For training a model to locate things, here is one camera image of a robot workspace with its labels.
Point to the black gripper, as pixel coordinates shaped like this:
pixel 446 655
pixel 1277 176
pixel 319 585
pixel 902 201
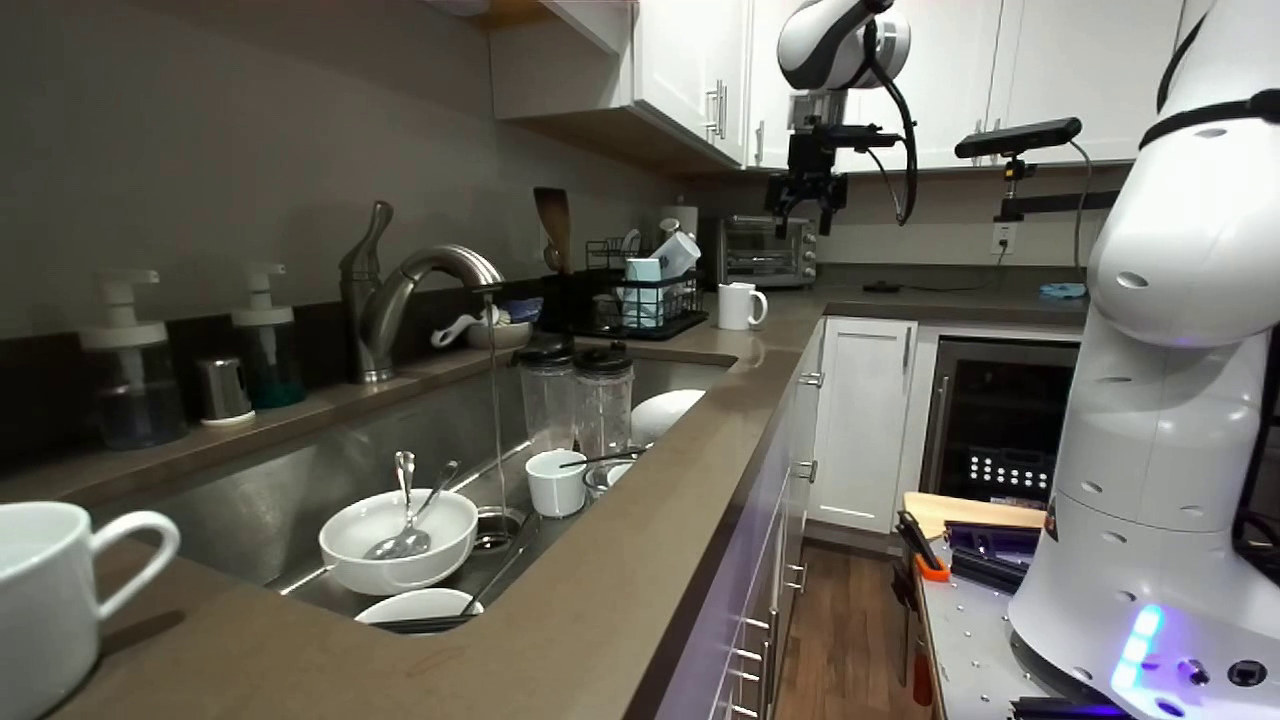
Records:
pixel 815 166

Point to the white ceramic mug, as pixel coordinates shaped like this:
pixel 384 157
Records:
pixel 44 601
pixel 737 304

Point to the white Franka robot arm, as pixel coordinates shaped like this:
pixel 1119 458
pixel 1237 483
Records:
pixel 1175 400

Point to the dark countertop appliance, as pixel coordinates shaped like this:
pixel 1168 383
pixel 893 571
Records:
pixel 771 251

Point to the pale blue cup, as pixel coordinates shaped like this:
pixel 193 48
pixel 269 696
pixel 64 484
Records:
pixel 642 292

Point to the white upper cabinets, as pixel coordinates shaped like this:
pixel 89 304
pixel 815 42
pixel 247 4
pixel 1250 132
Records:
pixel 664 65

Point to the white cabinet door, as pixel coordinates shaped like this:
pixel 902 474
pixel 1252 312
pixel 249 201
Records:
pixel 865 426

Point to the wooden spatula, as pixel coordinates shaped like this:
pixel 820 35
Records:
pixel 553 226

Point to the small blue dish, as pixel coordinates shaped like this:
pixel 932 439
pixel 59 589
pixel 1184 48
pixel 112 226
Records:
pixel 1063 288

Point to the black glass wine cooler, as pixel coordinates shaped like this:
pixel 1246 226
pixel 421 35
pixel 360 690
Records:
pixel 992 414

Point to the clear blender jar black lid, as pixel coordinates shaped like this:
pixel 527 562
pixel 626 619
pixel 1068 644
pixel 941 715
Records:
pixel 606 400
pixel 544 394

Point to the spoon in small cup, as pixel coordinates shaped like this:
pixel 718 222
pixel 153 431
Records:
pixel 606 458

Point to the small grey utensil bowl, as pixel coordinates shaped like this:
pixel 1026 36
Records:
pixel 490 332

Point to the wooden board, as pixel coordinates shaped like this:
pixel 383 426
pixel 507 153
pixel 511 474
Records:
pixel 973 510

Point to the orange black clamp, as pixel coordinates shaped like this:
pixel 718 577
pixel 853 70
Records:
pixel 921 546

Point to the grey lower kitchen cabinets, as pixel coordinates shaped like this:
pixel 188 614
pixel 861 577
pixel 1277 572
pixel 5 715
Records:
pixel 745 562

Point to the small white cup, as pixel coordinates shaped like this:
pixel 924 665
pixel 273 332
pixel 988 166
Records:
pixel 553 484

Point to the brushed steel kitchen faucet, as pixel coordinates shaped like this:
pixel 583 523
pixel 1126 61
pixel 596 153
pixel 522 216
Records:
pixel 384 300

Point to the white perforated robot table top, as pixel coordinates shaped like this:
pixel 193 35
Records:
pixel 973 642

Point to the wide white ceramic bowl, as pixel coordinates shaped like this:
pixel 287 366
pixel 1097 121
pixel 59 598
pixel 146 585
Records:
pixel 443 532

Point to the metal spoon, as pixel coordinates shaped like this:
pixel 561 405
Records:
pixel 403 543

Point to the soap dispenser green liquid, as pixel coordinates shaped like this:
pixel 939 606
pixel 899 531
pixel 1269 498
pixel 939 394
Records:
pixel 265 344

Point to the white plate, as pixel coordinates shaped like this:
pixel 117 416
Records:
pixel 415 608

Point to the small metal cup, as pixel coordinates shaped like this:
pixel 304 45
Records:
pixel 227 388

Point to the stainless steel sink basin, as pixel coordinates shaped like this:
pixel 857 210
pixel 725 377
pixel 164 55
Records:
pixel 265 513

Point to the clear soap dispenser white pump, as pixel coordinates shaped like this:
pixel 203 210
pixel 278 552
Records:
pixel 131 375

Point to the black camera on stand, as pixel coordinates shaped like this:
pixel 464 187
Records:
pixel 1023 137

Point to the black aluminium rail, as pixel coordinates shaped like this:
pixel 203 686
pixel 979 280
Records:
pixel 992 552

